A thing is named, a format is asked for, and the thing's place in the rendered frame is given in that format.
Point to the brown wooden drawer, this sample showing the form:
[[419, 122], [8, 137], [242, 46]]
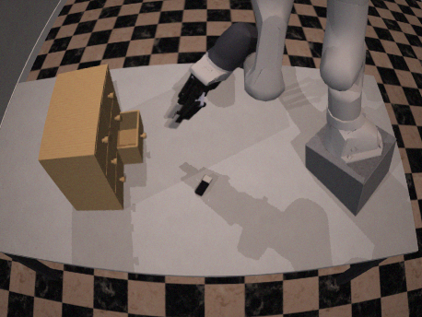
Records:
[[111, 158], [119, 180], [102, 136], [114, 120], [107, 97], [130, 137]]

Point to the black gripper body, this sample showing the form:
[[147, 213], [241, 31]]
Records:
[[202, 88]]

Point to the tan wooden chest of drawers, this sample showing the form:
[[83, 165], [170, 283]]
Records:
[[69, 138]]

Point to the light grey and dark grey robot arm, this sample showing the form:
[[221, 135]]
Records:
[[350, 134]]

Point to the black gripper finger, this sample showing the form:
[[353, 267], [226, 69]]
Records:
[[186, 90], [189, 109]]

